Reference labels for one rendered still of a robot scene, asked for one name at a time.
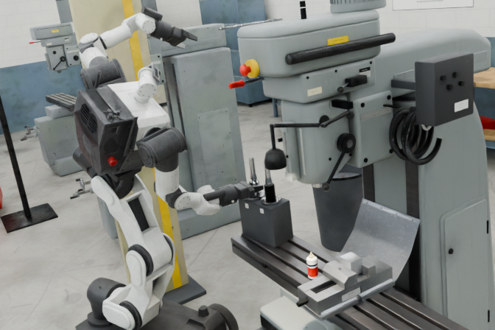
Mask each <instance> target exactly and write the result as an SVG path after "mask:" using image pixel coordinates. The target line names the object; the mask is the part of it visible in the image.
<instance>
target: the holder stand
mask: <svg viewBox="0 0 495 330"><path fill-rule="evenodd" d="M260 192H261V194H259V195H257V196H254V197H252V198H246V199H243V200H239V210H240V217H241V222H242V233H243V235H245V236H248V237H250V238H252V239H255V240H258V241H260V242H263V243H265V244H267V245H270V246H273V247H275V248H276V247H278V246H279V245H281V244H283V243H285V242H286V241H288V240H290V239H291V238H293V231H292V217H291V210H290V202H289V200H287V199H284V198H281V197H279V196H278V195H276V196H275V197H276V199H275V200H272V201H267V200H265V193H264V192H263V191H260Z"/></svg>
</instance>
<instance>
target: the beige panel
mask: <svg viewBox="0 0 495 330"><path fill-rule="evenodd" d="M69 6H70V10H71V16H72V20H73V24H74V30H75V34H76V38H77V44H78V43H79V42H80V40H81V38H82V37H83V36H84V35H87V34H89V33H96V34H97V35H98V36H99V35H101V34H102V33H104V32H107V31H110V30H112V29H115V28H117V27H119V26H121V25H122V23H123V21H124V20H125V19H127V18H129V17H131V16H133V15H135V14H137V13H140V12H141V0H69ZM105 51H106V53H107V55H108V57H109V61H110V60H112V59H114V58H116V59H117V60H118V61H119V62H120V64H121V66H122V69H123V72H124V75H125V76H126V79H127V82H128V83H130V82H136V81H139V78H138V71H139V70H140V69H142V68H144V67H147V66H148V65H150V64H151V59H150V51H149V47H148V42H147V34H146V33H144V32H143V31H142V30H141V29H138V30H136V31H135V32H134V33H133V36H132V37H131V38H128V39H127V40H125V41H122V42H121V43H118V44H117V45H115V46H114V47H112V48H110V49H106V50H105ZM137 175H138V176H139V177H140V178H141V180H142V181H143V183H144V185H145V186H146V187H147V190H148V191H149V193H150V195H151V196H152V204H153V212H154V214H155V217H156V219H157V222H158V225H159V228H160V229H161V233H164V234H167V235H168V236H169V237H170V238H171V239H172V241H173V242H174V245H175V269H174V271H173V274H172V277H171V278H170V281H169V283H168V285H167V288H166V292H165V293H164V296H163V297H162V298H164V299H167V300H169V301H173V302H175V303H179V304H180V305H182V304H184V303H187V302H189V301H192V300H194V299H195V298H199V297H200V296H202V295H205V294H206V290H205V289H204V288H203V287H202V286H200V285H199V284H198V283H197V282H196V281H195V280H194V279H193V278H192V277H191V276H190V275H189V274H188V273H187V269H186V261H185V256H184V252H183V244H182V239H181V235H180V227H179V222H178V214H177V209H175V208H170V207H169V205H168V204H167V203H166V202H164V201H163V200H162V199H161V198H160V197H159V196H158V195H157V194H156V193H155V192H154V182H155V167H154V168H148V167H145V166H143V167H142V169H141V171H140V172H138V173H137ZM114 219H115V218H114ZM115 223H116V230H117V234H118V237H119V244H120V248H121V251H122V258H123V262H124V268H125V272H126V276H127V282H128V284H130V283H131V279H130V277H131V275H130V271H129V268H128V266H127V262H126V255H127V251H128V248H129V247H128V243H127V240H126V238H125V236H124V233H123V231H122V228H121V226H120V224H119V222H118V221H117V220H116V219H115Z"/></svg>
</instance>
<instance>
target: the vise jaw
mask: <svg viewBox="0 0 495 330"><path fill-rule="evenodd" d="M323 275H324V276H325V277H327V278H329V279H330V280H332V281H333V282H334V283H336V284H338V285H339V286H341V287H342V288H344V289H346V288H348V287H350V286H352V285H354V284H355V283H357V274H356V273H355V272H354V271H352V270H350V269H348V268H347V267H345V266H343V265H342V264H340V263H339V262H337V261H335V260H334V261H330V262H329V263H327V264H326V265H325V266H324V268H323Z"/></svg>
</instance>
